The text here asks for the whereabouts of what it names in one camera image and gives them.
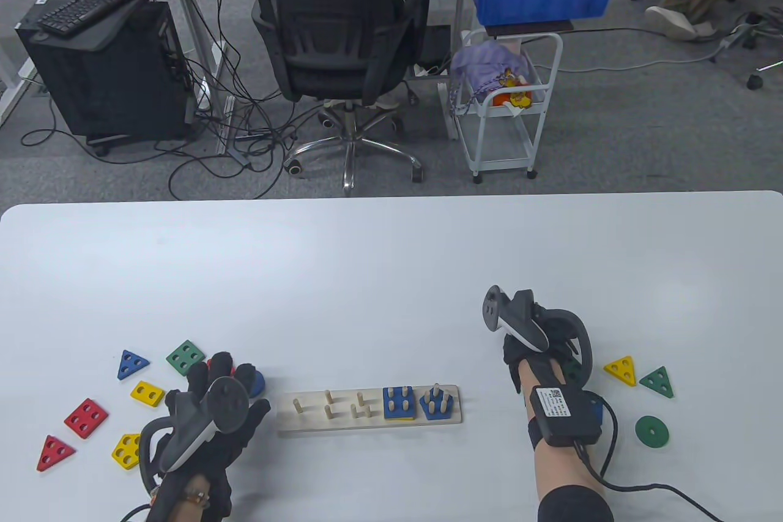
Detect person's left hand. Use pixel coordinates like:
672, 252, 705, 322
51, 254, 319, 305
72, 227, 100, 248
150, 352, 272, 484

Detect person's right hand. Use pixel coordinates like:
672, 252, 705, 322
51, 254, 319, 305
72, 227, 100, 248
502, 294, 586, 394

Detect green square block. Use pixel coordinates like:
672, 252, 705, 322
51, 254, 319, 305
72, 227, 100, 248
166, 340, 206, 377

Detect yellow rectangle block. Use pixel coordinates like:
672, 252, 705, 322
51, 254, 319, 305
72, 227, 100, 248
130, 381, 166, 407

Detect blue triangle block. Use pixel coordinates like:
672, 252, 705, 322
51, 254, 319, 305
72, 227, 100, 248
117, 349, 150, 381

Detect yellow pentagon block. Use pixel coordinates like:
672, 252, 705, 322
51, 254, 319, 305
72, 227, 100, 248
111, 433, 144, 471

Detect blue pentagon block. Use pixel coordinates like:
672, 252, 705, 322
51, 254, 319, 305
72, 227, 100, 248
418, 386, 456, 420

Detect yellow triangle block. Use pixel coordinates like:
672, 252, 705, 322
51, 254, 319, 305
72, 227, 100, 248
603, 356, 635, 388

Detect wooden peg board with posts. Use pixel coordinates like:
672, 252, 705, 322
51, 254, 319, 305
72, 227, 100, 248
276, 386, 464, 437

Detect red square block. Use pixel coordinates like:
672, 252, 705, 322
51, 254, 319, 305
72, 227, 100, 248
64, 398, 109, 439

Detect blue square block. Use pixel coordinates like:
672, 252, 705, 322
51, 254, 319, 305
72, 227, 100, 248
383, 387, 418, 420

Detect green triangle block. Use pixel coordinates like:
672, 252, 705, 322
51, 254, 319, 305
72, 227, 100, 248
639, 366, 674, 399

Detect green disc block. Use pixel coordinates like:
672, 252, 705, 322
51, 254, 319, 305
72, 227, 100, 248
634, 416, 670, 448

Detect red triangle block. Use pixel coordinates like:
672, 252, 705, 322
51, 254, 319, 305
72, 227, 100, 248
37, 435, 76, 472

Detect person's right forearm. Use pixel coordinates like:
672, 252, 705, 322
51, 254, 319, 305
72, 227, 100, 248
520, 357, 612, 495

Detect person's left forearm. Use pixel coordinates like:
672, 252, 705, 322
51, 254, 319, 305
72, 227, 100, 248
153, 473, 215, 522

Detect black white hand controller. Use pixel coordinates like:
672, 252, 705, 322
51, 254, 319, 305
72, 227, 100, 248
139, 378, 251, 489
482, 285, 594, 391

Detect black box with white label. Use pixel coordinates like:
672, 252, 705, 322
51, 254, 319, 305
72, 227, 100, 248
527, 386, 603, 448

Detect person's black sleeve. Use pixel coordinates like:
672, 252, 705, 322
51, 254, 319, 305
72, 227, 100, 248
537, 485, 614, 522

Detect white trolley cart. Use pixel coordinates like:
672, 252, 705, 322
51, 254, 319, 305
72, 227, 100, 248
456, 29, 563, 185

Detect orange yellow toy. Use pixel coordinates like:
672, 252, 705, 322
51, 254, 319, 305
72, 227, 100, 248
492, 72, 533, 110

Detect purple cloth bag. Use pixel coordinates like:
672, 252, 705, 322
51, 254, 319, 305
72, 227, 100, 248
450, 42, 530, 116

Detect black computer tower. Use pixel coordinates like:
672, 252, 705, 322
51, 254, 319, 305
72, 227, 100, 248
15, 0, 190, 140

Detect black floor box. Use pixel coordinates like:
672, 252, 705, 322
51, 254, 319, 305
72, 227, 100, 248
422, 25, 455, 73

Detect brown board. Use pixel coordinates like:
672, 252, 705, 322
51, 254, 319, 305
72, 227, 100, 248
483, 20, 576, 36

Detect black mesh office chair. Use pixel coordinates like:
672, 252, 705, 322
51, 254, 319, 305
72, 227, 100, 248
223, 0, 432, 195

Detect white table leg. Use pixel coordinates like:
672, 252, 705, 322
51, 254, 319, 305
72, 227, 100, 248
0, 39, 37, 125

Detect black chair caster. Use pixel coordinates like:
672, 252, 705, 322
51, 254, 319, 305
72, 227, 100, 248
746, 60, 783, 91

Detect grey power strip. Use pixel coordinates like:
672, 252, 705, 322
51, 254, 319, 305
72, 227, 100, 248
719, 23, 756, 48

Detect black keyboard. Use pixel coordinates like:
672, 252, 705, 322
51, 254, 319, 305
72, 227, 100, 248
38, 0, 154, 36

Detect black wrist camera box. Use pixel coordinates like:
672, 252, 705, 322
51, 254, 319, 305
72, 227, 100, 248
205, 473, 236, 520

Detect black floor cables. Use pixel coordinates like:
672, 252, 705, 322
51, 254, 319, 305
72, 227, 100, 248
21, 0, 319, 201

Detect white floor cable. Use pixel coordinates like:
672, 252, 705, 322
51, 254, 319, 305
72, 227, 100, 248
551, 51, 729, 73

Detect white desk frame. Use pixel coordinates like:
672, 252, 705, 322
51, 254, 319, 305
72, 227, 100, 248
153, 0, 233, 157

